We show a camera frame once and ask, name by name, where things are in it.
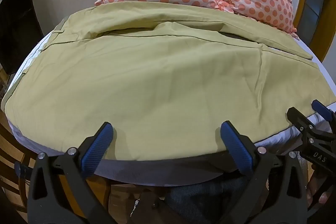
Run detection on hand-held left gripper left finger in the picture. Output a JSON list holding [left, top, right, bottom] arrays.
[[27, 122, 114, 224]]

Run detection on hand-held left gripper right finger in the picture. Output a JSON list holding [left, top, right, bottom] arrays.
[[220, 121, 308, 224]]

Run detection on dark cabinet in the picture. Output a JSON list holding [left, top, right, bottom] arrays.
[[0, 0, 36, 75]]

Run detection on person's dark jeans legs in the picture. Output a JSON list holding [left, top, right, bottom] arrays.
[[131, 176, 260, 224]]

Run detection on white bed sheet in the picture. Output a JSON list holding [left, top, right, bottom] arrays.
[[5, 38, 336, 186]]

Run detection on khaki pants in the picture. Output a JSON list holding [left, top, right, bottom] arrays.
[[1, 1, 335, 161]]

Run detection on person's right hand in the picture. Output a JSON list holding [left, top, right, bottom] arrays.
[[308, 165, 336, 215]]

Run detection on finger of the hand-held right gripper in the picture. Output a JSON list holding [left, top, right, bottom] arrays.
[[311, 100, 336, 122], [287, 107, 319, 144]]

